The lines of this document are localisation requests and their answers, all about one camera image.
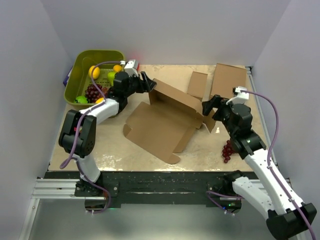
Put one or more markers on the cardboard paper box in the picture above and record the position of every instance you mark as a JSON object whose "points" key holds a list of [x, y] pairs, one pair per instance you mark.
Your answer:
{"points": [[165, 125]]}

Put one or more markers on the small folded cardboard box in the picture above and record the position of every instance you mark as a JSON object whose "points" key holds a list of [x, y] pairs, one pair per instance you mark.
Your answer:
{"points": [[197, 85]]}

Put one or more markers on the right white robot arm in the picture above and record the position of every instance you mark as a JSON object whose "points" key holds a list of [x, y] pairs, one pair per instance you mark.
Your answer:
{"points": [[246, 142]]}

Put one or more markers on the yellow lemon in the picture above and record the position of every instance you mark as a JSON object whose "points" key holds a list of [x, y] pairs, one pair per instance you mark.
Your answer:
{"points": [[94, 72]]}

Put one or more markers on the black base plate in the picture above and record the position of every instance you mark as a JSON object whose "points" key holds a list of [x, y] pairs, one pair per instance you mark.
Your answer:
{"points": [[152, 188]]}

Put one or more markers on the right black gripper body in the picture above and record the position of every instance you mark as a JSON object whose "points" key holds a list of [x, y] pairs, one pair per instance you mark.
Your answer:
{"points": [[222, 113]]}

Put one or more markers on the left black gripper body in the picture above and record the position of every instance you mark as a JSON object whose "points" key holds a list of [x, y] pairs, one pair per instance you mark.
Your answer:
{"points": [[135, 85]]}

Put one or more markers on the right aluminium rail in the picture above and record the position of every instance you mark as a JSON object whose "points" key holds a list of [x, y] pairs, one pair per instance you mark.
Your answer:
{"points": [[262, 120]]}

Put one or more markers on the red apple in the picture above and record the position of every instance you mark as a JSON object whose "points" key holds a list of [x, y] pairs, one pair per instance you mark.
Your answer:
{"points": [[136, 56]]}

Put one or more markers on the green lime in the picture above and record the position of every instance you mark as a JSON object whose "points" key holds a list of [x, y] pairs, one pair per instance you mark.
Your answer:
{"points": [[81, 100]]}

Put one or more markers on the green pear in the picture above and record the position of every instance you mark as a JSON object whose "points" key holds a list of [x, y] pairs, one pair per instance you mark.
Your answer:
{"points": [[111, 77]]}

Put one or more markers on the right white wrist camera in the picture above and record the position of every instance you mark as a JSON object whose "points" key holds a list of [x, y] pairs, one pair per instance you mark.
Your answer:
{"points": [[240, 93]]}

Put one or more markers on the red grapes on table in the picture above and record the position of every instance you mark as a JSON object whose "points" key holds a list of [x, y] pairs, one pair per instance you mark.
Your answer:
{"points": [[227, 151]]}

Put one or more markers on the purple white booklet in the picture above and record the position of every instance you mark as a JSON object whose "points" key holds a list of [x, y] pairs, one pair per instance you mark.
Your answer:
{"points": [[67, 77]]}

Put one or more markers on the dark grapes in basket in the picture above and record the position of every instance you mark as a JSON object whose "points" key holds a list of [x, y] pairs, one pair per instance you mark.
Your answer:
{"points": [[92, 94]]}

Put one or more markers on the green plastic basket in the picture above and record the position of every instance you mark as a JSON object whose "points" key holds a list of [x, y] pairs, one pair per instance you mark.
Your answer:
{"points": [[79, 79]]}

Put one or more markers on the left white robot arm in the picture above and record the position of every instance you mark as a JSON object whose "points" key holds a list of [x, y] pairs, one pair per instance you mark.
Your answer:
{"points": [[78, 133]]}

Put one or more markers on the large folded cardboard box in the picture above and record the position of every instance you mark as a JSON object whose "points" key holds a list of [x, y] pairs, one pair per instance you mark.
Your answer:
{"points": [[227, 77]]}

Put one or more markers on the yellow mango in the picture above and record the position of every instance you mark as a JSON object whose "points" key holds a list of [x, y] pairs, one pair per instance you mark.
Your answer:
{"points": [[100, 100]]}

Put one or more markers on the small orange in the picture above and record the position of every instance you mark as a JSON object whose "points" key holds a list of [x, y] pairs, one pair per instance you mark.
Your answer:
{"points": [[117, 68]]}

